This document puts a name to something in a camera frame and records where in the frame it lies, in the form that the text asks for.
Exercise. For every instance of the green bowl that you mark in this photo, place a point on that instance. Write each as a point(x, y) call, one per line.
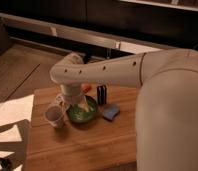
point(82, 116)

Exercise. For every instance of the blue sponge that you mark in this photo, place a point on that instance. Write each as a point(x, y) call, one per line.
point(110, 111)

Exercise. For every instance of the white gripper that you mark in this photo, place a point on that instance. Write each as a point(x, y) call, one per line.
point(73, 94)

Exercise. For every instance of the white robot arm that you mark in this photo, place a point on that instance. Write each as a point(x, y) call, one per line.
point(166, 116)

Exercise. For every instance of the white mug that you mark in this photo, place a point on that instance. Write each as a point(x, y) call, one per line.
point(55, 112)

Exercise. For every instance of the black striped eraser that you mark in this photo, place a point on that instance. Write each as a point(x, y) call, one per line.
point(102, 95)

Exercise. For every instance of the orange small object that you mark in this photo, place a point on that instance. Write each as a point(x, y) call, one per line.
point(86, 88)

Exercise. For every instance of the white paper sheets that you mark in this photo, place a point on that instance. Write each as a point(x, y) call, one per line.
point(15, 118)

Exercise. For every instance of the wooden board table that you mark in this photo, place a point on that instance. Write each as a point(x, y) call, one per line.
point(94, 146)

